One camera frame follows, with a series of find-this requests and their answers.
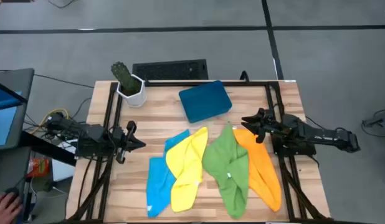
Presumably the orange snack bag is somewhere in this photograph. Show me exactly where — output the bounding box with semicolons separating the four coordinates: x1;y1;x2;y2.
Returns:
26;157;50;178

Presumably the black aluminium table frame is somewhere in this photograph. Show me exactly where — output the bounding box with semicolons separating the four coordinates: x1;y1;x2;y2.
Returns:
66;79;332;224

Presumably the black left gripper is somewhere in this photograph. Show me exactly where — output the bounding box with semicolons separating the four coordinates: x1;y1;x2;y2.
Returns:
111;120;146;165

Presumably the orange microfiber towel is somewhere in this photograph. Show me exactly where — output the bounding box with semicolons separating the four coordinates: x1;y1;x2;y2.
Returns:
232;128;282;212

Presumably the white hexagonal plant pot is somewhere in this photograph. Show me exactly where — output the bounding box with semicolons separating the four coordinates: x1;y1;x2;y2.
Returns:
116;73;147;108

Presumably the yellow microfiber towel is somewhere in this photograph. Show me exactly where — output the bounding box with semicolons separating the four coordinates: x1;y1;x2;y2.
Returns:
166;126;209;213

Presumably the white box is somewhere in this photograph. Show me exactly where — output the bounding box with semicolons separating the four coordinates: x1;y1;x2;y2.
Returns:
51;158;75;182

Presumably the black computer mouse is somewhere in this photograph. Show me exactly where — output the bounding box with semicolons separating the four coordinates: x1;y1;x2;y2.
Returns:
4;187;21;200

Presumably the teal plastic bin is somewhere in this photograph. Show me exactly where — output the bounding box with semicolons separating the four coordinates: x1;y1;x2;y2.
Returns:
178;80;233;124

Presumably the yellow cable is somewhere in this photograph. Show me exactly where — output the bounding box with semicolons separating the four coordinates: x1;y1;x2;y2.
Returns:
30;108;70;134

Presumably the black floor stand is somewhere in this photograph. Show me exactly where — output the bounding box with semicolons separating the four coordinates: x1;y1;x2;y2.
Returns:
361;108;385;138

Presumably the person's hand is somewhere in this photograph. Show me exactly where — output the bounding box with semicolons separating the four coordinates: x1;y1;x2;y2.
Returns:
0;192;24;224

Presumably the grey desk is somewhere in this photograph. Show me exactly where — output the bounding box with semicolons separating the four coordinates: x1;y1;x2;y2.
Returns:
0;146;33;224

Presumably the green microfiber towel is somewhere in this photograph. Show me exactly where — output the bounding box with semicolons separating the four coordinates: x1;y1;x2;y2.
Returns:
202;123;250;219

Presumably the blue microfiber towel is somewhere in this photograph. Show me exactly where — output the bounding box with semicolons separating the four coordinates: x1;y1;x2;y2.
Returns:
146;129;191;218

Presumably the green cactus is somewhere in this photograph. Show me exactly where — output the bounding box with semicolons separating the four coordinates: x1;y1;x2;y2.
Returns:
110;61;140;94

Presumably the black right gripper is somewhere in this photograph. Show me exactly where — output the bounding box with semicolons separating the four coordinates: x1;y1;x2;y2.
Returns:
241;108;279;144

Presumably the black floor cable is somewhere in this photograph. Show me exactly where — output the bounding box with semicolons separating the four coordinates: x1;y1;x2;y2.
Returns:
33;73;95;89

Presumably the monitor with blue screen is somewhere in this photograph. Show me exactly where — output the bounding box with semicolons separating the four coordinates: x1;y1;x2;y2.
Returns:
0;68;35;153

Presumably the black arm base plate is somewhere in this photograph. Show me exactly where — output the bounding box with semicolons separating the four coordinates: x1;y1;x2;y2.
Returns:
271;133;317;156
76;136;118;158

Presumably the white power strip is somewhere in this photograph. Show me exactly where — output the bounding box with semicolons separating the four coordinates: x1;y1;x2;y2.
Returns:
60;139;78;154

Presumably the black perforated floor grille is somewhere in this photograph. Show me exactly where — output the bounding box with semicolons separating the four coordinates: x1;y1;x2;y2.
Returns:
132;58;209;80

